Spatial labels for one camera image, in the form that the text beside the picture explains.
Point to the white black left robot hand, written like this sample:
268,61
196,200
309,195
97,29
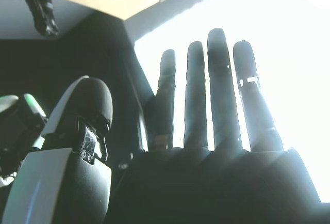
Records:
206,182

